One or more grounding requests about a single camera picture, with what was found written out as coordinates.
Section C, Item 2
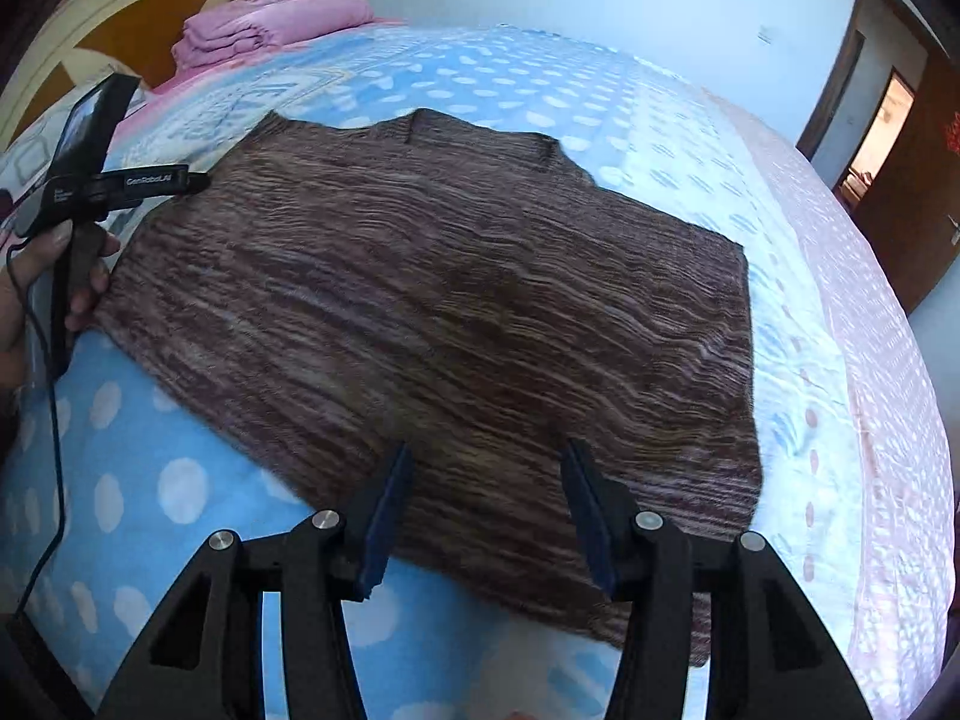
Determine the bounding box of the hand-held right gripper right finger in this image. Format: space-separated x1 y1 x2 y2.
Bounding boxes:
561 439 863 720

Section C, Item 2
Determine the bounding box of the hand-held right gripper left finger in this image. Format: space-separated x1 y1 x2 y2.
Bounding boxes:
94 441 416 720

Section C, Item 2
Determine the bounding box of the brown knitted sweater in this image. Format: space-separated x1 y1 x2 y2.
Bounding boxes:
90 109 766 668

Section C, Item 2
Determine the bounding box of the person's left hand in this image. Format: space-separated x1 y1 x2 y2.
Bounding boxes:
0 229 121 391

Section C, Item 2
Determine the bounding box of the folded pink quilt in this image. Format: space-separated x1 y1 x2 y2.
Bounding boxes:
171 0 376 72

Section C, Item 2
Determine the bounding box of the printed blue pink bedsheet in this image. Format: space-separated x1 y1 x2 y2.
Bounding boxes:
0 19 957 720

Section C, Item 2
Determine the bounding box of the brown wooden door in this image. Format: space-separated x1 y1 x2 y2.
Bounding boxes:
855 52 960 316

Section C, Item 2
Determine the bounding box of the black cable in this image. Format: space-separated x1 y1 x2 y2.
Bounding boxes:
6 229 72 616

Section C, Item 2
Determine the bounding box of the brown door frame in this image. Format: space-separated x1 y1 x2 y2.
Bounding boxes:
795 0 960 188

